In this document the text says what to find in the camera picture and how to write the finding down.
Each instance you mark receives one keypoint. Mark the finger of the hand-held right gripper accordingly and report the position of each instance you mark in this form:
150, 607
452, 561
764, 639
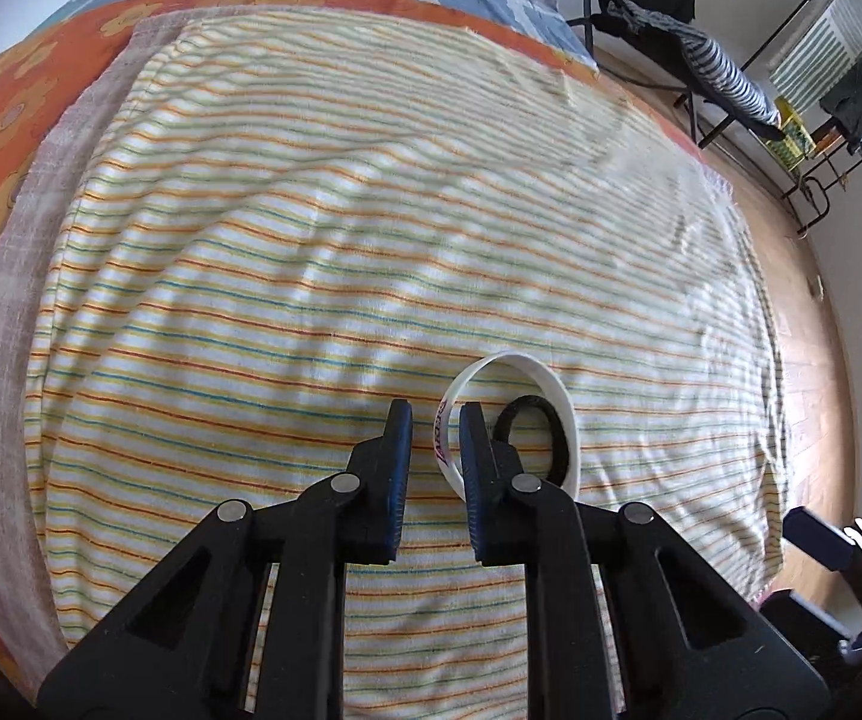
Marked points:
799, 615
814, 536

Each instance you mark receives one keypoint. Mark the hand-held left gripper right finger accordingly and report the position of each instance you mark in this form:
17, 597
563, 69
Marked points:
474, 465

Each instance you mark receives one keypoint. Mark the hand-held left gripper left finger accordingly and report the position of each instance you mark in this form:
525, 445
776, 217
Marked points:
397, 465

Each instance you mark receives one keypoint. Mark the white wristband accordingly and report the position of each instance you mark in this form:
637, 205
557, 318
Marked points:
564, 427

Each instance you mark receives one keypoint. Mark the striped cream towel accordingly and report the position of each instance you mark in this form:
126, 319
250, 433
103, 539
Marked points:
326, 240

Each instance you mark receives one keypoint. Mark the black metal drying rack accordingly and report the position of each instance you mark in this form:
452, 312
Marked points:
814, 184

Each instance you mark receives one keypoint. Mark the yellow plastic crate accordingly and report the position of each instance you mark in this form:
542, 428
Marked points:
795, 131

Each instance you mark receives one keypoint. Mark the black white striped garment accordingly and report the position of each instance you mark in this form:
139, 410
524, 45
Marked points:
723, 67

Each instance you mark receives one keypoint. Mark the green white striped towel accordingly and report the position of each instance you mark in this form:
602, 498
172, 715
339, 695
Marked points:
821, 37

